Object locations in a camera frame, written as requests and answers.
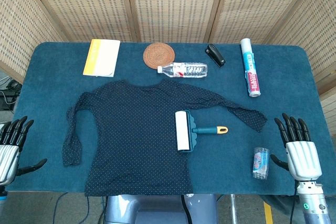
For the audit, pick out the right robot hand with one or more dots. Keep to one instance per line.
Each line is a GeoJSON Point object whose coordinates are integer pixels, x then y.
{"type": "Point", "coordinates": [302, 155]}

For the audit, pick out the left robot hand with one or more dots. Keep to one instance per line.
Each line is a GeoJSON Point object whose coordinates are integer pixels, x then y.
{"type": "Point", "coordinates": [9, 153]}

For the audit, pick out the teal lint roller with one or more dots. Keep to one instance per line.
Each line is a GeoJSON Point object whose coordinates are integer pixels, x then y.
{"type": "Point", "coordinates": [189, 132]}

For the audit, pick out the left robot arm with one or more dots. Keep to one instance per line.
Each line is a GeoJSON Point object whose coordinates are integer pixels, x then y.
{"type": "Point", "coordinates": [2, 195]}

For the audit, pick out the small clear plastic packet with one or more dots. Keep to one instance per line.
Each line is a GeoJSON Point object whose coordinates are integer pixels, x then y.
{"type": "Point", "coordinates": [261, 163]}

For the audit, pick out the plastic food wrap roll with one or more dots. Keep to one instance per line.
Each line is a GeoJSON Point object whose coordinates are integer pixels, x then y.
{"type": "Point", "coordinates": [250, 66]}

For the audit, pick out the dark blue dotted shirt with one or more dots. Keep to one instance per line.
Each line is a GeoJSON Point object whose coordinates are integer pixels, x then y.
{"type": "Point", "coordinates": [136, 134]}

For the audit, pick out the black stapler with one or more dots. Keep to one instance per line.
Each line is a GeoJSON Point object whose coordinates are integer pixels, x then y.
{"type": "Point", "coordinates": [215, 54]}

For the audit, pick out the yellow and white booklet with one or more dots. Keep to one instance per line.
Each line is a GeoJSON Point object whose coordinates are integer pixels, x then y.
{"type": "Point", "coordinates": [103, 58]}

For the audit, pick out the blue carpeted table top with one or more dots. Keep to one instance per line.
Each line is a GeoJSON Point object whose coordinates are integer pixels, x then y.
{"type": "Point", "coordinates": [168, 103]}

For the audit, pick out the clear plastic water bottle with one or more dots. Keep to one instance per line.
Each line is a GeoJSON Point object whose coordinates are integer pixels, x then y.
{"type": "Point", "coordinates": [183, 70]}

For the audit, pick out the grey-blue robot torso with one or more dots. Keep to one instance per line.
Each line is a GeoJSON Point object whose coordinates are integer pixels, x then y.
{"type": "Point", "coordinates": [160, 209]}

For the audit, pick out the round woven rattan coaster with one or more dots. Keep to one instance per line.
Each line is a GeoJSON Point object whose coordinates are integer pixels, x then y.
{"type": "Point", "coordinates": [159, 55]}

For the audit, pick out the woven bamboo folding screen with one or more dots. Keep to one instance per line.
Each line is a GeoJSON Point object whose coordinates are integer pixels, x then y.
{"type": "Point", "coordinates": [168, 6]}

